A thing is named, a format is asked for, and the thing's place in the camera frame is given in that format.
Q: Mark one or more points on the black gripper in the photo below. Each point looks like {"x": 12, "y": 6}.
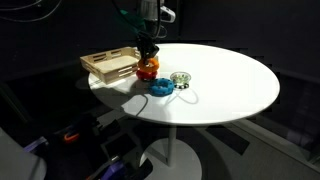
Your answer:
{"x": 146, "y": 41}

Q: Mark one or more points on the wooden slatted crate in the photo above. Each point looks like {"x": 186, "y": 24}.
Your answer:
{"x": 113, "y": 64}

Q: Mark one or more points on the purple black equipment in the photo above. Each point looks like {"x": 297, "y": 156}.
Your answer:
{"x": 115, "y": 168}

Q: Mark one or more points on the white table pedestal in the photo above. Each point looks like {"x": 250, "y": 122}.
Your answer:
{"x": 173, "y": 156}

